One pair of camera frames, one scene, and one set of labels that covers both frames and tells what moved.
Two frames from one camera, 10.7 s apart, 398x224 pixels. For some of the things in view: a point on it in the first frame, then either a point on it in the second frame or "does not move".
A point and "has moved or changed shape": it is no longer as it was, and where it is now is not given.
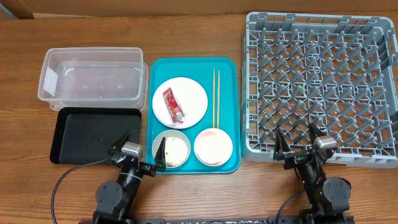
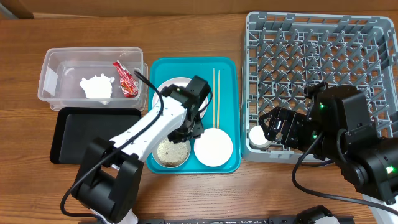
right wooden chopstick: (218, 101) does not move
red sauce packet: (173, 106) has moved or changed shape
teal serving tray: (193, 115) does not move
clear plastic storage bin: (94, 77) does not move
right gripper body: (292, 157) → (299, 131)
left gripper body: (147, 168) → (191, 127)
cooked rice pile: (176, 151) does not move
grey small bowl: (178, 147) does not move
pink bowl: (213, 147) does not move
